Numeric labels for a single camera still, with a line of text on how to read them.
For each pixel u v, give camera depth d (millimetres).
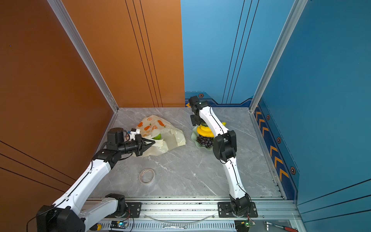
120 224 707
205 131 939
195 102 788
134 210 736
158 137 790
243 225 702
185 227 693
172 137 1020
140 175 835
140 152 696
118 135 612
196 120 854
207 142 939
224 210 725
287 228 681
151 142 745
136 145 671
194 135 989
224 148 602
